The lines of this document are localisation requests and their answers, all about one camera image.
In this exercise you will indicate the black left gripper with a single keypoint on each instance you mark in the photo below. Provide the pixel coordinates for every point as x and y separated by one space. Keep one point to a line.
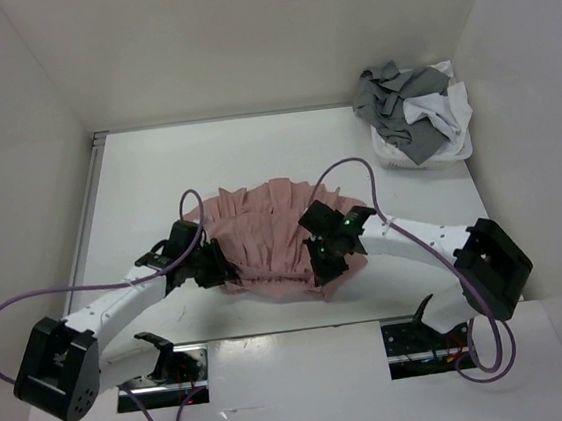
221 270

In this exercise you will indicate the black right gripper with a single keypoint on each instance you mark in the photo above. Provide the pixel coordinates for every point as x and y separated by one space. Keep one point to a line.
324 273

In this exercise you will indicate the pink pleated skirt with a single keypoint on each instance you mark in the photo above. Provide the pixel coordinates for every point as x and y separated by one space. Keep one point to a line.
258 232

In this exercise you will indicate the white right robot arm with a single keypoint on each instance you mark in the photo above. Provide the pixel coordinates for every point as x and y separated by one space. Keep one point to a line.
490 269

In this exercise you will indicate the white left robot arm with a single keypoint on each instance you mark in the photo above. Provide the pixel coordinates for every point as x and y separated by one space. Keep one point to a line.
65 367

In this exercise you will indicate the grey crumpled skirt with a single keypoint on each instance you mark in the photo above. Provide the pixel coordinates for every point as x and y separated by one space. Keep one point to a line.
379 100

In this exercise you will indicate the white crumpled skirt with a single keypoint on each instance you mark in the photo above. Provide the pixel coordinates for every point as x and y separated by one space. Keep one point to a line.
449 112

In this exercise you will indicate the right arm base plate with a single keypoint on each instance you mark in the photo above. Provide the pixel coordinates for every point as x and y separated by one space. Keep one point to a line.
415 350

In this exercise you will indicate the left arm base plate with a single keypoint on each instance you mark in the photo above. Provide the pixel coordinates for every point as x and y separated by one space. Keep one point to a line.
187 374

